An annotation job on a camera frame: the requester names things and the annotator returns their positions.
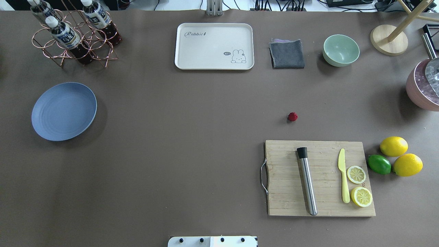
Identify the upper whole lemon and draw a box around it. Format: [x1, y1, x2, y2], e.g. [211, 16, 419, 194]
[379, 136, 408, 157]

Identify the upper lemon slice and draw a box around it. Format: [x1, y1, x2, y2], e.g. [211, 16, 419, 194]
[346, 166, 366, 184]

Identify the light green bowl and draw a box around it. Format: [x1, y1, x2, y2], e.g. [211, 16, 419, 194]
[322, 34, 360, 67]

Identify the wooden cutting board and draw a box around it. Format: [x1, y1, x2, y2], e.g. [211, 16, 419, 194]
[264, 140, 375, 217]

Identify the pink ice bucket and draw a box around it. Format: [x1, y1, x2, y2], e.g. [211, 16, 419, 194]
[406, 58, 439, 111]

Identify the tea bottle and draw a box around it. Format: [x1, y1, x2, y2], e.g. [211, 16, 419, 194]
[27, 0, 59, 25]
[45, 16, 94, 64]
[81, 0, 122, 46]

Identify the wooden stand round base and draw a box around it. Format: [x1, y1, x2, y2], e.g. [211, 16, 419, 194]
[370, 0, 439, 56]

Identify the lower lemon half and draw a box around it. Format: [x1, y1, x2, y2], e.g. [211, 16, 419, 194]
[350, 187, 373, 207]

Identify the red strawberry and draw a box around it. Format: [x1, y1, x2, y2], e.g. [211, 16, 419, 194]
[287, 111, 298, 122]

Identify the whole lemon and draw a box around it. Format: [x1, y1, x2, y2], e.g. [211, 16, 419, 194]
[379, 136, 408, 157]
[393, 153, 423, 177]

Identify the copper wire bottle rack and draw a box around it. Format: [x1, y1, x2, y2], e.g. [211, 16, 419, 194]
[32, 0, 118, 67]

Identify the back right tea bottle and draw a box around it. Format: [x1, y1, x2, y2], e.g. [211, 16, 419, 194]
[81, 0, 122, 46]

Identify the steel muddler black tip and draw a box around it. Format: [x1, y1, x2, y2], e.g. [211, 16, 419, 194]
[297, 147, 318, 216]

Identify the back left tea bottle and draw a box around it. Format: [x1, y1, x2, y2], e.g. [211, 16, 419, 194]
[27, 0, 59, 25]

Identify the grey folded cloth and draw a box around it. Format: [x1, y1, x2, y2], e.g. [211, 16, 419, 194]
[269, 39, 305, 69]

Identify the steel ice scoop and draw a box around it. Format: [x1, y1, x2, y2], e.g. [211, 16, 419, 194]
[422, 33, 439, 96]

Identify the blue round plate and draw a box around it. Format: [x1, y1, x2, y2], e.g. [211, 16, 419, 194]
[31, 82, 97, 142]

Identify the yellow plastic knife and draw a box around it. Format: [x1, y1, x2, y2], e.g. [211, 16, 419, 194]
[337, 148, 350, 203]

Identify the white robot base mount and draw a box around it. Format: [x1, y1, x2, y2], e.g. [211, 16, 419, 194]
[167, 236, 258, 247]

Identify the green lime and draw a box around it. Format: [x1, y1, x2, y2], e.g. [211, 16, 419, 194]
[367, 154, 392, 175]

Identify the front tea bottle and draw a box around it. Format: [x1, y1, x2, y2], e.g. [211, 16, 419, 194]
[45, 16, 94, 64]

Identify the cream rabbit tray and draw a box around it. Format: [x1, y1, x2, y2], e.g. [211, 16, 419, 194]
[174, 23, 254, 70]

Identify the lower whole lemon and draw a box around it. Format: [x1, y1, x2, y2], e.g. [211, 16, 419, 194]
[393, 153, 423, 177]

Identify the silver camera pole mount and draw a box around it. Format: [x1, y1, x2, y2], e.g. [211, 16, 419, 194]
[206, 0, 223, 16]

